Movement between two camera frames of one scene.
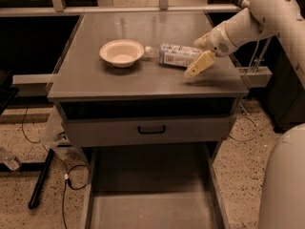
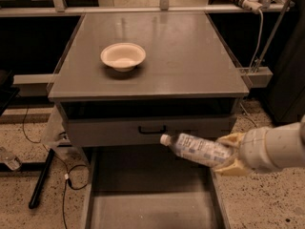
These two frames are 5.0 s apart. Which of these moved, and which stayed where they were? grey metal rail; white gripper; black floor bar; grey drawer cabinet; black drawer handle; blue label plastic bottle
Moved: blue label plastic bottle; white gripper
Stayed: grey drawer cabinet; black drawer handle; black floor bar; grey metal rail
